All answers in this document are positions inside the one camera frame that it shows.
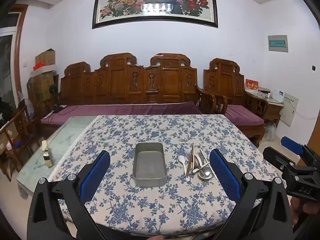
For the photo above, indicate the wooden door frame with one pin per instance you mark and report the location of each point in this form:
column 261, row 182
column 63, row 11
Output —
column 18, row 55

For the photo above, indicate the crumpled clear plastic bag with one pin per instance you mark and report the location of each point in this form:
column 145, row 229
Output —
column 24, row 102

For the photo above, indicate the wall panel with green strip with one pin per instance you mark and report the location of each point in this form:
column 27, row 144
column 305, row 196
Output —
column 278, row 43

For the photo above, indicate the rectangular metal tray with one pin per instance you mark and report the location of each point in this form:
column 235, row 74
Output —
column 148, row 165

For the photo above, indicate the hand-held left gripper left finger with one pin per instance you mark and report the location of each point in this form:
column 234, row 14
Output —
column 96, row 172

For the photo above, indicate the wooden side table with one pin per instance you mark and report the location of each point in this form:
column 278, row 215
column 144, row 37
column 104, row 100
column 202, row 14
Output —
column 272, row 110

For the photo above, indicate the white box on side table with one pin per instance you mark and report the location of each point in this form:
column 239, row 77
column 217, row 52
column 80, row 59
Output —
column 278, row 96

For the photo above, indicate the framed floral peacock painting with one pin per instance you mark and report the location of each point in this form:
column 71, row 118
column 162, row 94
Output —
column 125, row 5

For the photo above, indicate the red ornament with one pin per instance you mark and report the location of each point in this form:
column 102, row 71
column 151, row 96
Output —
column 38, row 66

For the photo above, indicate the short white plastic spoon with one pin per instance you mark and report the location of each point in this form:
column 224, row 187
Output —
column 181, row 159

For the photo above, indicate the glass sliding door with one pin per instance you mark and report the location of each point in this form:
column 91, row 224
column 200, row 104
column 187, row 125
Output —
column 6, row 67

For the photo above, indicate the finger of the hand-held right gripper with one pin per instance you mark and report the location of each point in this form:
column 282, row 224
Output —
column 276, row 156
column 291, row 143

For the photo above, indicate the small cardboard box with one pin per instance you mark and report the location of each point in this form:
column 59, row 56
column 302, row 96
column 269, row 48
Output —
column 46, row 57

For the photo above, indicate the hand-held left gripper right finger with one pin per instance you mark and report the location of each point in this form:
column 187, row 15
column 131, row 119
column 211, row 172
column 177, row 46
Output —
column 225, row 177

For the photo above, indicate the red card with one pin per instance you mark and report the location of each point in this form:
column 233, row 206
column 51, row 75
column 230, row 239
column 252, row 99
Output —
column 251, row 85

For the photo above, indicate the white wall cabinet box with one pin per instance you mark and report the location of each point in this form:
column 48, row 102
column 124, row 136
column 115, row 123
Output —
column 291, row 110

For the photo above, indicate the purple armchair cushion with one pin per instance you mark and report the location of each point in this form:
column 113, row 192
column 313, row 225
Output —
column 242, row 115

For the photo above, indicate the cream cylindrical container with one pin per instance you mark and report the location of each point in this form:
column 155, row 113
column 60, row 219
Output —
column 47, row 155

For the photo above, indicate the flat white box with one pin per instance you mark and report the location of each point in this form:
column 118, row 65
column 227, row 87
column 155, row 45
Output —
column 47, row 68

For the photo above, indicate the white remote control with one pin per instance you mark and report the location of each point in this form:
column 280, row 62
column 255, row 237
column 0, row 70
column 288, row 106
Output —
column 48, row 115

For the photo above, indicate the blue floral tablecloth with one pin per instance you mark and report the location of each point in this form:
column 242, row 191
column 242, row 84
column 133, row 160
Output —
column 162, row 205

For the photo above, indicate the person's right hand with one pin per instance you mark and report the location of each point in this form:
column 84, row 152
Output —
column 303, row 212

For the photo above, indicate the black fan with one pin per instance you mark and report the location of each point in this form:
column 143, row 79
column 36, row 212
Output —
column 53, row 90

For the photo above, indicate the large cardboard box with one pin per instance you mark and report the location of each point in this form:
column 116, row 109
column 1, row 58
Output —
column 42, row 85

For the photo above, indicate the purple sofa cushion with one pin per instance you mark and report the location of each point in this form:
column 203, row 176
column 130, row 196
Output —
column 125, row 110

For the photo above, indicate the carved wooden sofa bench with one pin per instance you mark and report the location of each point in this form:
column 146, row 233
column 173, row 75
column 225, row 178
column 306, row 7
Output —
column 117, row 80

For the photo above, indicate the light bamboo chopstick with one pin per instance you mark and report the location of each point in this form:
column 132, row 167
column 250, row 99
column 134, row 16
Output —
column 192, row 150
column 194, row 155

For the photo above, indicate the small wooden chair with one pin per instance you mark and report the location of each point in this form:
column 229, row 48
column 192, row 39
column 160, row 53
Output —
column 21, row 130

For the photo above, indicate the brown wooden chopstick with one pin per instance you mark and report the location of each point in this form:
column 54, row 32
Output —
column 189, row 165
column 191, row 162

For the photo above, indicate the carved wooden armchair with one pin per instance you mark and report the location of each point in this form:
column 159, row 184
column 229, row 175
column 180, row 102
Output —
column 225, row 80

